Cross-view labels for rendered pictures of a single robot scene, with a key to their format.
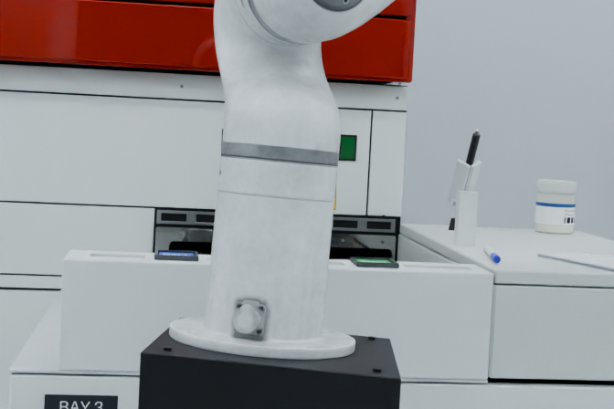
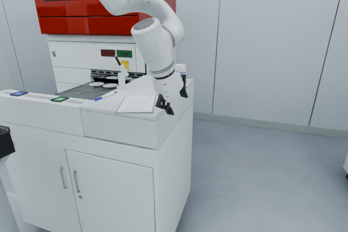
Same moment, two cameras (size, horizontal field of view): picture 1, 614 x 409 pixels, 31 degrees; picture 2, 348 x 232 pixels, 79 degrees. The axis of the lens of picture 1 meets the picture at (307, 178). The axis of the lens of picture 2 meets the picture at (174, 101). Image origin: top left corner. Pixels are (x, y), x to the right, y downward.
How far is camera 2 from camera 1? 1.29 m
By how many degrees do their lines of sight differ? 30
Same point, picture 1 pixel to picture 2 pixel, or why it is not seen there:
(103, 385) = (6, 124)
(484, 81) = (242, 23)
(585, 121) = (272, 33)
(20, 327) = not seen: hidden behind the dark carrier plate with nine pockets
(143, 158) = (85, 57)
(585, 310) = (105, 120)
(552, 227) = not seen: hidden behind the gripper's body
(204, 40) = (88, 26)
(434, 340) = (68, 124)
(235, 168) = not seen: outside the picture
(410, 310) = (61, 115)
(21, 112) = (60, 46)
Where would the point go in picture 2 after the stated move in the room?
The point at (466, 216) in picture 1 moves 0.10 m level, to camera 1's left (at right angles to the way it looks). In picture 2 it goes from (120, 81) to (105, 78)
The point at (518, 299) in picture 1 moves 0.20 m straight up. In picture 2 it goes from (87, 115) to (80, 68)
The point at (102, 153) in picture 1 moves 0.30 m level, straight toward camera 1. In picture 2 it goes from (77, 56) to (44, 62)
